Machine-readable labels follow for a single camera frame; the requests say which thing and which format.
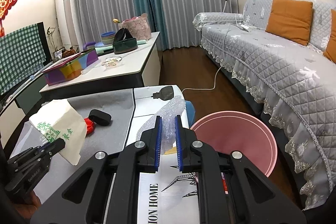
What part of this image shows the pink plastic bin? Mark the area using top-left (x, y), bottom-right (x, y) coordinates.
top-left (191, 111), bottom-right (277, 177)

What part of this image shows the colourful storage box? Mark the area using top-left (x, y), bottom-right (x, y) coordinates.
top-left (42, 49), bottom-right (98, 86)

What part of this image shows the red wall ornament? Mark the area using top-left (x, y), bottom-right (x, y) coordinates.
top-left (0, 0), bottom-right (17, 37)

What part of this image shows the white printed tablecloth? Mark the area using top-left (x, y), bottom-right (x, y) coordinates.
top-left (125, 86), bottom-right (199, 223)

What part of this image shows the pink woven basket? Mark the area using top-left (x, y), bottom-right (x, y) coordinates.
top-left (118, 13), bottom-right (151, 40)

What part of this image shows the grey table mat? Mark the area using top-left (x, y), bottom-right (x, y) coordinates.
top-left (10, 88), bottom-right (135, 204)

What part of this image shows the white paper bag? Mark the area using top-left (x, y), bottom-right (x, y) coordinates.
top-left (29, 99), bottom-right (87, 165)

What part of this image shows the green checkered cloth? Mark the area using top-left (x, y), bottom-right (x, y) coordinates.
top-left (1, 22), bottom-right (51, 95)

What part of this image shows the white coffee table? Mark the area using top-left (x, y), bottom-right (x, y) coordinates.
top-left (40, 32), bottom-right (161, 101)

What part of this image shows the clear glass ashtray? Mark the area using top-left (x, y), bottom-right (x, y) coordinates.
top-left (101, 56), bottom-right (122, 68)

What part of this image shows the small red wrapper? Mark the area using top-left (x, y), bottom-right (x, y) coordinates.
top-left (84, 118), bottom-right (95, 135)

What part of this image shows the grey quilted sofa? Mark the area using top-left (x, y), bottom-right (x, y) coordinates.
top-left (193, 0), bottom-right (335, 210)

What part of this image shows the bubble wrap sheet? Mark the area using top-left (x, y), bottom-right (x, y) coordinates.
top-left (136, 96), bottom-right (185, 155)

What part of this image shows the dark green tray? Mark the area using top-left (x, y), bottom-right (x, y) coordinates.
top-left (113, 28), bottom-right (138, 54)

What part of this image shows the white standing air conditioner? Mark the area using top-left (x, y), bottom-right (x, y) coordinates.
top-left (55, 0), bottom-right (83, 52)

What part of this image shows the white power cable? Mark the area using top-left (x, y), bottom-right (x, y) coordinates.
top-left (180, 0), bottom-right (253, 93)

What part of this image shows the orange cushion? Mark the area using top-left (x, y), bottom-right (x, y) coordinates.
top-left (323, 9), bottom-right (336, 63)
top-left (265, 0), bottom-right (313, 46)

